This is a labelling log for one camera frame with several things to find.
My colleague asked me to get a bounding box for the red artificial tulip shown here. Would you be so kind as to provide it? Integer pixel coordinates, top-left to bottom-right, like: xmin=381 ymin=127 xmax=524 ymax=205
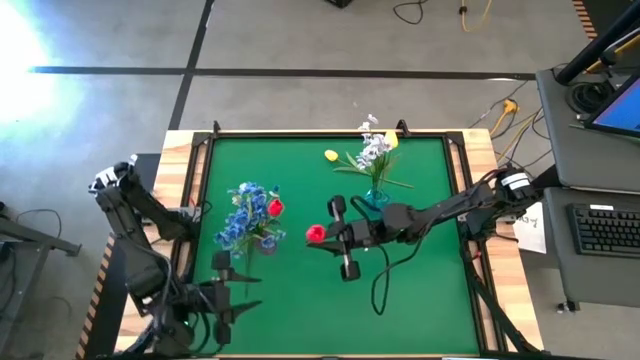
xmin=264 ymin=198 xmax=286 ymax=244
xmin=305 ymin=223 xmax=329 ymax=245

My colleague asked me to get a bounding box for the coiled black cable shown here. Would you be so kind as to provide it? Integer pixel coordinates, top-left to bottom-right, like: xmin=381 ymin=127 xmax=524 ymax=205
xmin=565 ymin=79 xmax=615 ymax=115

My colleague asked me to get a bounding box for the grey desk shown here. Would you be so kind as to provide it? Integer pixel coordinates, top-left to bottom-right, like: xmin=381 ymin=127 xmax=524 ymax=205
xmin=535 ymin=67 xmax=640 ymax=312

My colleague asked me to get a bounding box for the yellow artificial tulip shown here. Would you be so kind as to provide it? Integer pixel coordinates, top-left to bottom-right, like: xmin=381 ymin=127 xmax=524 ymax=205
xmin=323 ymin=148 xmax=416 ymax=190
xmin=374 ymin=129 xmax=401 ymax=194

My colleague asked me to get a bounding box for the teal embossed glass vase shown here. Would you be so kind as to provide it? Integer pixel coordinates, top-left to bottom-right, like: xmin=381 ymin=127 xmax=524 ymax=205
xmin=363 ymin=188 xmax=391 ymax=210

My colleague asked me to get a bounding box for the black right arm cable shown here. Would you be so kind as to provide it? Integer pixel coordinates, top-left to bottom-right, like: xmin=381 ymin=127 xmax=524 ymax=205
xmin=349 ymin=194 xmax=431 ymax=317

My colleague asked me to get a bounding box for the grey metal stand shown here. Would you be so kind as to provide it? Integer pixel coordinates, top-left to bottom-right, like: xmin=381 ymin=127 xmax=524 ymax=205
xmin=0 ymin=215 xmax=83 ymax=351

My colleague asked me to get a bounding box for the black hazard-striped base plate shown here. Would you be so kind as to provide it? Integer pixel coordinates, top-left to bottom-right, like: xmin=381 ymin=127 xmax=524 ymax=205
xmin=74 ymin=152 xmax=166 ymax=360

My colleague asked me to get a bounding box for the black table frame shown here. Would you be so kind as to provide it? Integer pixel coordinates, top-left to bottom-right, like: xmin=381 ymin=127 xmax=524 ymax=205
xmin=119 ymin=119 xmax=546 ymax=360

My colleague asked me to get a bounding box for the black pole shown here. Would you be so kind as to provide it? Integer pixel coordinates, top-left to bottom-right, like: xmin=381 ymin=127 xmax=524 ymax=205
xmin=555 ymin=0 xmax=640 ymax=85

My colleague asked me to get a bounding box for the green table mat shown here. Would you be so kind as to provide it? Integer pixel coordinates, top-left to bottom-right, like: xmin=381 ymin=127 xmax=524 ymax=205
xmin=180 ymin=137 xmax=481 ymax=356

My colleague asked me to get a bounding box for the blue artificial flower bunch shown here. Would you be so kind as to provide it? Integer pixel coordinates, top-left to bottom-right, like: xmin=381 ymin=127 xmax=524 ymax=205
xmin=213 ymin=180 xmax=287 ymax=257

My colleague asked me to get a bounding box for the black floor cable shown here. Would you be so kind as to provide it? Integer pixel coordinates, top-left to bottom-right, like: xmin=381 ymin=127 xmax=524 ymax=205
xmin=392 ymin=0 xmax=427 ymax=25

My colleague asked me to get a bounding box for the pink ribbed glass vase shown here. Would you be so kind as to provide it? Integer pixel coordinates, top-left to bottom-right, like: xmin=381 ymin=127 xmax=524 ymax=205
xmin=254 ymin=234 xmax=281 ymax=257

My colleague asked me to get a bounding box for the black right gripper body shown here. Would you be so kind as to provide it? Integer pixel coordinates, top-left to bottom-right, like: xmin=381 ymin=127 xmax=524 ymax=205
xmin=328 ymin=194 xmax=387 ymax=283

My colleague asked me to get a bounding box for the white paper sheet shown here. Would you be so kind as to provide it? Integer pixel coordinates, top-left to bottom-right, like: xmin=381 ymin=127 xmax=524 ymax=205
xmin=512 ymin=202 xmax=548 ymax=255

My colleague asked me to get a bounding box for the black computer keyboard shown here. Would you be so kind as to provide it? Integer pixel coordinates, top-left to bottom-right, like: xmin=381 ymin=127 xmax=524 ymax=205
xmin=566 ymin=202 xmax=640 ymax=259

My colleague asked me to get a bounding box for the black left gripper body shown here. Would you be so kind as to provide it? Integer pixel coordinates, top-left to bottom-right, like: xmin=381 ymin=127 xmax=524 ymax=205
xmin=202 ymin=249 xmax=234 ymax=346

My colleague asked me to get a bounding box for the computer monitor blue screen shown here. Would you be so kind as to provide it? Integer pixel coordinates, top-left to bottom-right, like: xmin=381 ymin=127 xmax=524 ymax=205
xmin=583 ymin=72 xmax=640 ymax=139

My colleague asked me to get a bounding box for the orange power plug cable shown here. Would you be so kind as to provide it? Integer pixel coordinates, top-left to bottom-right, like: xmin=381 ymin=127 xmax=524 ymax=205
xmin=489 ymin=98 xmax=521 ymax=137

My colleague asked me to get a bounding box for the yellow floor cable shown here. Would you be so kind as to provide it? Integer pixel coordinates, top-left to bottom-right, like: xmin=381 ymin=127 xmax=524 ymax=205
xmin=459 ymin=0 xmax=494 ymax=33

